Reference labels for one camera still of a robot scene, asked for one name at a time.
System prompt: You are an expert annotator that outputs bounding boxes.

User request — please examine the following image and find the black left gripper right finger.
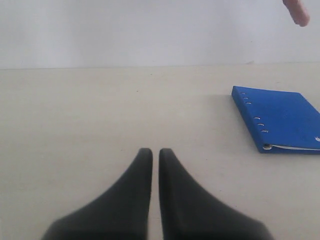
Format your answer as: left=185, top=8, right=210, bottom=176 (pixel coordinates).
left=158, top=148, right=273, bottom=240

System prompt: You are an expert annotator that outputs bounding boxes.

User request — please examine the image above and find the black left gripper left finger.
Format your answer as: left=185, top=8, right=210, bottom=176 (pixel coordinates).
left=42, top=148, right=153, bottom=240

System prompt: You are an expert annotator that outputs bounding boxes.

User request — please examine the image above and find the blue ring binder notebook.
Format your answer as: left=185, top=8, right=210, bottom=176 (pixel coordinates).
left=231, top=86, right=320, bottom=155

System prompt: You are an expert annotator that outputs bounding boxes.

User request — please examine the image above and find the person's open bare hand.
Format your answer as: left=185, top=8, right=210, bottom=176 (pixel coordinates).
left=282, top=0, right=310, bottom=27

